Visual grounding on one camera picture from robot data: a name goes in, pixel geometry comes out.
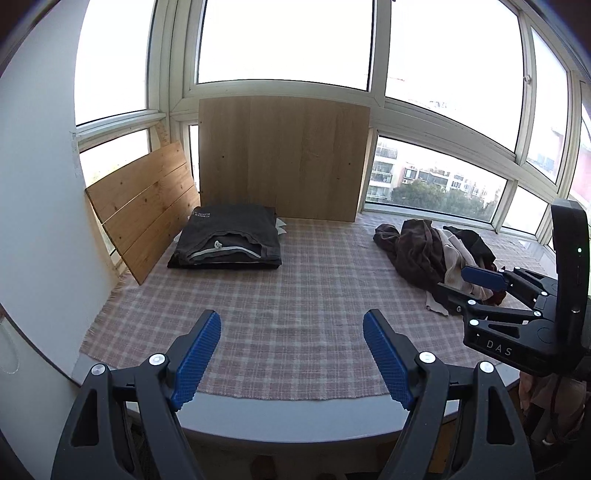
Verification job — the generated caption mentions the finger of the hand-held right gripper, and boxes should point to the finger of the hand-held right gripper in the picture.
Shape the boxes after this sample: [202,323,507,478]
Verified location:
[436,281,542,325]
[461,265,558,306]

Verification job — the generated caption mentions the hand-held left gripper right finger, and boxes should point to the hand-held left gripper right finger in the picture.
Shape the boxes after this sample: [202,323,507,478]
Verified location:
[362,309,536,480]

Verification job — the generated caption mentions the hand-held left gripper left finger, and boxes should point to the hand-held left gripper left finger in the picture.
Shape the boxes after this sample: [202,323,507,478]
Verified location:
[51,309,222,480]

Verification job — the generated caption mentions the grey daisy print t-shirt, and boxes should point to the grey daisy print t-shirt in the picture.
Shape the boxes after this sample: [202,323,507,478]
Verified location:
[167,203,283,268]

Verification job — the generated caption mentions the crumpled black garment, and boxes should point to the crumpled black garment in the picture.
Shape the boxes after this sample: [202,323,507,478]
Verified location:
[442,225,498,271]

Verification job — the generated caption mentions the cream ribbed sweater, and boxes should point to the cream ribbed sweater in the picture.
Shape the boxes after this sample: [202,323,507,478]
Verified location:
[425,228,495,317]

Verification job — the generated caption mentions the brown garment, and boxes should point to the brown garment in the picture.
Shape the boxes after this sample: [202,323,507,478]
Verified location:
[373,219,446,292]

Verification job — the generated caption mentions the green trees outside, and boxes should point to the green trees outside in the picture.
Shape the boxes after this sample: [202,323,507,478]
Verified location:
[392,180,502,220]

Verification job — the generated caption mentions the folded black garment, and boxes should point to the folded black garment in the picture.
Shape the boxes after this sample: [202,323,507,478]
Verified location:
[167,251,283,270]

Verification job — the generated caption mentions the pink plaid blanket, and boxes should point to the pink plaid blanket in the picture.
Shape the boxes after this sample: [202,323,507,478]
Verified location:
[79,217,561,401]

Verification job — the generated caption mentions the apartment buildings outside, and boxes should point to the apartment buildings outside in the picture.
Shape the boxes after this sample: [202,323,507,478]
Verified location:
[369,136,506,204]

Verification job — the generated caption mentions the pine slatted wooden panel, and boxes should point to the pine slatted wooden panel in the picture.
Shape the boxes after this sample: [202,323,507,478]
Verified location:
[85,141,201,285]

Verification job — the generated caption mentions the large light wooden board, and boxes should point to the large light wooden board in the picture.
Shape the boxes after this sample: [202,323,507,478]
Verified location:
[198,96,372,223]

